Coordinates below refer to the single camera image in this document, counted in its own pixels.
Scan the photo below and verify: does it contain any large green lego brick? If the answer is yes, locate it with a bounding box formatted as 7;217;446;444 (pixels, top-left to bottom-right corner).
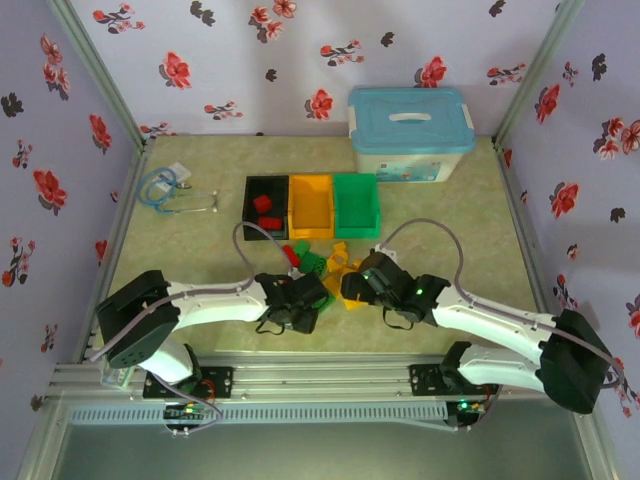
299;252;329;275

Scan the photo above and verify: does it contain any green plastic bin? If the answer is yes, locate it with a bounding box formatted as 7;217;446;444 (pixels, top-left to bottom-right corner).
333;172;384;240

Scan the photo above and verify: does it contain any yellow plastic bin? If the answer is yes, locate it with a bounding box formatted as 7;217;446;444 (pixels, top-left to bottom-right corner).
288;173;336;240

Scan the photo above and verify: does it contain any black plastic bin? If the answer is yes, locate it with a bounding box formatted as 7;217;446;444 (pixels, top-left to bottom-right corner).
241;173;291;242

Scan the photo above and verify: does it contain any blue stethoscope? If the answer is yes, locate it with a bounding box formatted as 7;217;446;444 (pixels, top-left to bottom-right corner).
137;167;221;216

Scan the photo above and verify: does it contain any white storage box blue lid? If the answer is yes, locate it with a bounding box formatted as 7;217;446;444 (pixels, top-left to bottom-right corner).
347;86;477;185

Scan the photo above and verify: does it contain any clear plastic packet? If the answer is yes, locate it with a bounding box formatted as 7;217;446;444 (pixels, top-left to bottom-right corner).
102;367;134;390

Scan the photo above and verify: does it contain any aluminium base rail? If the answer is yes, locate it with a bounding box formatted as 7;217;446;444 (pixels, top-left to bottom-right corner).
47;352;551;401

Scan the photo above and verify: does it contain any grey right arm cable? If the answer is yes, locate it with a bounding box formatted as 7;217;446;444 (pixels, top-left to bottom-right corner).
379;218;626;389

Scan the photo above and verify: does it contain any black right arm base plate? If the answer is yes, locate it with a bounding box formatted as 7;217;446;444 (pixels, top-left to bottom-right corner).
408;363;452;396

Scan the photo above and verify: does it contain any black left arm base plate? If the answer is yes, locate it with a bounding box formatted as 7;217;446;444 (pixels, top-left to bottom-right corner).
143;366;235;400

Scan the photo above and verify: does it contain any grey slotted cable duct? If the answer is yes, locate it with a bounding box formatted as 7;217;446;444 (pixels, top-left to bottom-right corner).
67;403;449;427

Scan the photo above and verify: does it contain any aluminium side rail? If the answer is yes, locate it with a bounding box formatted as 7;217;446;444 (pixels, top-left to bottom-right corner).
492;139;559;324
74;139;156;364

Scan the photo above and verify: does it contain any aluminium frame leg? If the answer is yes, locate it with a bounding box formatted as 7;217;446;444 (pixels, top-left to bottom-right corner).
574;412;619;480
14;394;69;480

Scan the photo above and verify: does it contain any aluminium corner post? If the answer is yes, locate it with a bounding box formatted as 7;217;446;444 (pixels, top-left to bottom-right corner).
47;0;151;151
492;0;586;146

